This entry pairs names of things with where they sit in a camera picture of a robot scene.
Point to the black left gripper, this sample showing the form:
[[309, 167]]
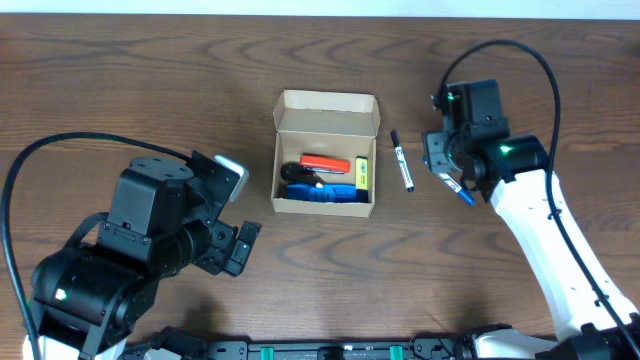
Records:
[[223, 240]]

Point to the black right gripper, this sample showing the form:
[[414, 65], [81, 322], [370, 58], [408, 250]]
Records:
[[435, 151]]

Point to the blue whiteboard marker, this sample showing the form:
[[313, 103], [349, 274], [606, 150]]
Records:
[[457, 188]]

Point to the blue plastic holder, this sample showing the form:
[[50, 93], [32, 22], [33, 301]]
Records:
[[329, 193]]

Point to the black correction tape dispenser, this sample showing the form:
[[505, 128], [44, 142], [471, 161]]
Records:
[[293, 172]]

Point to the yellow highlighter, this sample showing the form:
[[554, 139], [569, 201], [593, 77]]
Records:
[[362, 179]]

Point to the red stapler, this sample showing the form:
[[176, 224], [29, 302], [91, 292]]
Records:
[[324, 164]]

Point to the cardboard box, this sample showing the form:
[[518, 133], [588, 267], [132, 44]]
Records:
[[334, 125]]

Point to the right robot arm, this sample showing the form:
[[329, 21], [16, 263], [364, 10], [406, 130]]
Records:
[[475, 152]]

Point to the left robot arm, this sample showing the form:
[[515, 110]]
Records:
[[164, 216]]

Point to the black whiteboard marker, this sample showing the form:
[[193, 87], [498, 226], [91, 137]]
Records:
[[402, 162]]

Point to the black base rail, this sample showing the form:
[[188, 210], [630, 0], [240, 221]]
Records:
[[310, 350]]

